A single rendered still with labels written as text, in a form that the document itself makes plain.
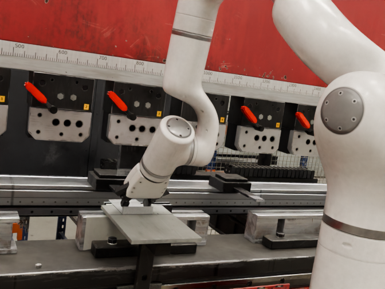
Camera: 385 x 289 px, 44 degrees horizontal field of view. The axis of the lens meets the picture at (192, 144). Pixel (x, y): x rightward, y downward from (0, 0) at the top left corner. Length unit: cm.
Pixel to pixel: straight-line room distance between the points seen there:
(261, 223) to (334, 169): 86
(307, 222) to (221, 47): 69
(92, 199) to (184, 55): 72
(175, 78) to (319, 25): 36
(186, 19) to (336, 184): 49
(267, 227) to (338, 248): 85
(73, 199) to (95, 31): 58
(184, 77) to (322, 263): 49
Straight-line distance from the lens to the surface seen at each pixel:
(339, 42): 81
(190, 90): 105
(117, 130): 126
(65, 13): 122
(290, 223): 165
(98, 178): 152
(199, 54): 104
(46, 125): 122
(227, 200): 179
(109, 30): 125
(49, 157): 181
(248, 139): 144
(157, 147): 107
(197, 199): 173
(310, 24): 81
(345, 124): 67
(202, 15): 103
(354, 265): 76
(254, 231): 157
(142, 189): 120
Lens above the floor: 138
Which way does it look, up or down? 8 degrees down
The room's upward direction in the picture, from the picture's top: 8 degrees clockwise
